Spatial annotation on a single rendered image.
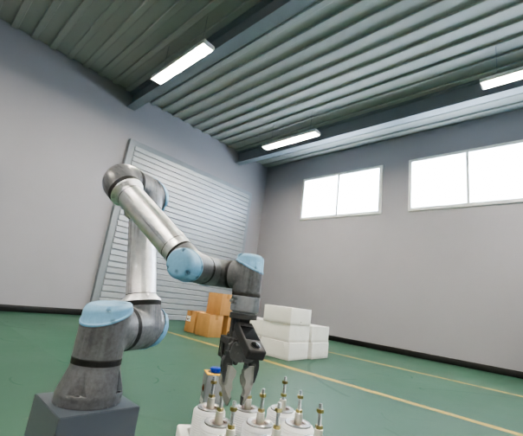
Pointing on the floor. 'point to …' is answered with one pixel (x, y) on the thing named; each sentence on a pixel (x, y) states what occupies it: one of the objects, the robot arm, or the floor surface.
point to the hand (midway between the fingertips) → (235, 400)
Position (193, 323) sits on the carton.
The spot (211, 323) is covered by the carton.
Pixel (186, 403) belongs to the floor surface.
